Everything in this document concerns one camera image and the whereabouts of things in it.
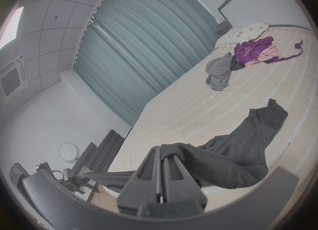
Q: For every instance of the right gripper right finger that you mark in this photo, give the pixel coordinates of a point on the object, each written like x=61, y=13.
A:
x=178, y=186

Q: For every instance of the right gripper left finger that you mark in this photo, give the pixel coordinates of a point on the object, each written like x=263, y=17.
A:
x=149, y=181

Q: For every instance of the black T-shirt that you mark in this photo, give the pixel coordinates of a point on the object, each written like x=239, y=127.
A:
x=223, y=164

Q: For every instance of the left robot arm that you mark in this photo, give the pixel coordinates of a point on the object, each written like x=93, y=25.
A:
x=18, y=176

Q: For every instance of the bed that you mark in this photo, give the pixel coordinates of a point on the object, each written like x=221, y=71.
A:
x=198, y=114

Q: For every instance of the dark chest of drawers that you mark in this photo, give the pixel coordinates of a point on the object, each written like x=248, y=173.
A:
x=109, y=149

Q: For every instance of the dark dressing table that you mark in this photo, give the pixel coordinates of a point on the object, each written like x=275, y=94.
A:
x=85, y=156

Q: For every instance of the round white mirror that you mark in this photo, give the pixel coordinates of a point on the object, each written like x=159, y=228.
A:
x=68, y=151

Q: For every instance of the blue-green curtain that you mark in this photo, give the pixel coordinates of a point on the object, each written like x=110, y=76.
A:
x=154, y=25
x=111, y=74

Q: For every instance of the grey garment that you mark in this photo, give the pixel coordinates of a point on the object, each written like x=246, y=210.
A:
x=218, y=69

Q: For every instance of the black shiny garment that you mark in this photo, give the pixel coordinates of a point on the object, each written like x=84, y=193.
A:
x=237, y=65

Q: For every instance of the purple satin garment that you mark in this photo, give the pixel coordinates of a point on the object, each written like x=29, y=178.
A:
x=246, y=51

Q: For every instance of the pink garment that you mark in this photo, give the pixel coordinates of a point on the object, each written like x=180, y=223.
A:
x=263, y=55

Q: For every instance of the white printed pillow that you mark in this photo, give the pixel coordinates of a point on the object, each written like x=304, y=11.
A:
x=238, y=36

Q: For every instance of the grey bedside table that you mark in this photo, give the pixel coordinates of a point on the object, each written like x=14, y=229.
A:
x=223, y=27

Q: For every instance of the ceiling air conditioner vent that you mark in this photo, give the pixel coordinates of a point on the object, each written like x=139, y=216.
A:
x=13, y=79

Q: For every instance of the ceiling light panel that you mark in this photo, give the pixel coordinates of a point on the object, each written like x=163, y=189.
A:
x=13, y=28

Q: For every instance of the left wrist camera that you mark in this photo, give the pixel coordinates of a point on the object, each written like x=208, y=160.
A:
x=67, y=174

